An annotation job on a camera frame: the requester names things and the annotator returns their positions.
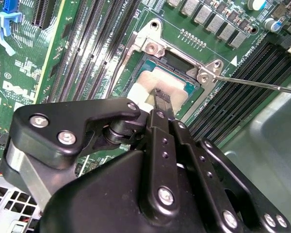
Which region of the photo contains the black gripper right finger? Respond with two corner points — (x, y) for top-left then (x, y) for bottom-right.
(165, 94), (291, 233)

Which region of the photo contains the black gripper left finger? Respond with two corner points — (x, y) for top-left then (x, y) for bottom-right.
(1, 88), (181, 218)

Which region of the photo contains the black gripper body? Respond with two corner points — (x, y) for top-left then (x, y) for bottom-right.
(33, 150), (218, 233)

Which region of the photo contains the metal locking lever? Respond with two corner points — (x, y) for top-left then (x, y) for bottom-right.
(107, 45), (127, 98)
(212, 75), (291, 95)

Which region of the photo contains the square CPU chip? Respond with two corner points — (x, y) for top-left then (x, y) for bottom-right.
(126, 60), (200, 116)

